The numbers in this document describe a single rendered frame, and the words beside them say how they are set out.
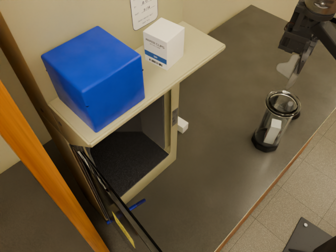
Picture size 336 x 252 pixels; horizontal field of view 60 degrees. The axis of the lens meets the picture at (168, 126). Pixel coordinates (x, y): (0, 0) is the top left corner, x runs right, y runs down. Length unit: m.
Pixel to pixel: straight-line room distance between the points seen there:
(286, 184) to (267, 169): 1.12
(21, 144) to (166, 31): 0.28
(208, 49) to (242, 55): 0.92
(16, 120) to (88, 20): 0.19
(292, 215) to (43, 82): 1.87
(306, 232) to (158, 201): 1.30
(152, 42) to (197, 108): 0.74
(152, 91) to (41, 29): 0.19
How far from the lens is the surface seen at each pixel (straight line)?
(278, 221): 2.09
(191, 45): 0.57
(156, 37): 0.49
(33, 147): 0.41
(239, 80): 1.35
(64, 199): 0.55
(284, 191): 2.19
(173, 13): 0.61
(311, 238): 2.11
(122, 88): 0.42
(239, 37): 1.60
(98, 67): 0.40
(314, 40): 0.81
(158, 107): 0.84
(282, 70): 0.84
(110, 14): 0.50
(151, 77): 0.51
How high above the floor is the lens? 1.86
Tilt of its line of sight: 53 degrees down
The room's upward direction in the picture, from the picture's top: straight up
